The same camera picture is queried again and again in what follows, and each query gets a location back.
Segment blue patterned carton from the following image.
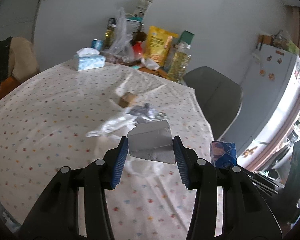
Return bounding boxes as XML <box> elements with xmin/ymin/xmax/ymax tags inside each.
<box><xmin>210</xmin><ymin>141</ymin><xmax>237</xmax><ymax>169</ymax></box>

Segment clear plastic wrapper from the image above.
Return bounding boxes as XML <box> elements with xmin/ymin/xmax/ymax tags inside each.
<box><xmin>85</xmin><ymin>112</ymin><xmax>137</xmax><ymax>137</ymax></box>

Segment white paper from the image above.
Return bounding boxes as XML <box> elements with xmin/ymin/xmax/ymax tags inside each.
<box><xmin>127</xmin><ymin>120</ymin><xmax>175</xmax><ymax>164</ymax></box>

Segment small brown cardboard box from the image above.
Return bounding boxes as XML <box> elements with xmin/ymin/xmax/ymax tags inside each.
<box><xmin>118</xmin><ymin>92</ymin><xmax>138</xmax><ymax>108</ymax></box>

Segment silver foil wrapper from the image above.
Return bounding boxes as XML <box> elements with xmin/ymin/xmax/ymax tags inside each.
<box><xmin>128</xmin><ymin>103</ymin><xmax>168</xmax><ymax>124</ymax></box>

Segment white refrigerator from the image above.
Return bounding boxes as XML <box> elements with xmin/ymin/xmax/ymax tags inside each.
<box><xmin>223</xmin><ymin>43</ymin><xmax>300</xmax><ymax>167</ymax></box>

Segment grey upholstered chair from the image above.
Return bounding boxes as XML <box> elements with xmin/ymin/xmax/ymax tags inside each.
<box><xmin>183</xmin><ymin>66</ymin><xmax>243</xmax><ymax>140</ymax></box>

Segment blue tissue box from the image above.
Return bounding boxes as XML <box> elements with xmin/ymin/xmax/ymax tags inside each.
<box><xmin>74</xmin><ymin>48</ymin><xmax>106</xmax><ymax>71</ymax></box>

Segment black and tan clothes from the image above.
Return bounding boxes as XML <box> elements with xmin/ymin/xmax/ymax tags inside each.
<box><xmin>0</xmin><ymin>37</ymin><xmax>39</xmax><ymax>100</ymax></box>

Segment cooking oil bottle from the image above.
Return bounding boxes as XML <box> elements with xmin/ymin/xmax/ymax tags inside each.
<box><xmin>167</xmin><ymin>41</ymin><xmax>191</xmax><ymax>83</ymax></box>

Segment blue drink can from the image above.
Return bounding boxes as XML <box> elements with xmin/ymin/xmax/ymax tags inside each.
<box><xmin>91</xmin><ymin>39</ymin><xmax>103</xmax><ymax>51</ymax></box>

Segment crumpled tissue by bottles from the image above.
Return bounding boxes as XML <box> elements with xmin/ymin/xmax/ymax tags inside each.
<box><xmin>141</xmin><ymin>58</ymin><xmax>160</xmax><ymax>70</ymax></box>

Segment clear plastic bag on table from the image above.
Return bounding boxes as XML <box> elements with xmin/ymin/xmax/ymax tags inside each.
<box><xmin>103</xmin><ymin>7</ymin><xmax>135</xmax><ymax>64</ymax></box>

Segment green tall box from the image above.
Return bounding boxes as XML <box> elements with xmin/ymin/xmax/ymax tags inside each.
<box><xmin>177</xmin><ymin>30</ymin><xmax>194</xmax><ymax>45</ymax></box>

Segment red round bottle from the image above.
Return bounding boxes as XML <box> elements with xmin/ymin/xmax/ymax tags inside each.
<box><xmin>133</xmin><ymin>41</ymin><xmax>143</xmax><ymax>61</ymax></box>

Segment yellow snack bag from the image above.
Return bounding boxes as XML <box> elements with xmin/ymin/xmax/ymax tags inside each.
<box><xmin>143</xmin><ymin>25</ymin><xmax>179</xmax><ymax>67</ymax></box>

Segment white carton on shelf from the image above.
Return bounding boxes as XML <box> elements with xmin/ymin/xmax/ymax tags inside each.
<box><xmin>133</xmin><ymin>0</ymin><xmax>153</xmax><ymax>22</ymax></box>

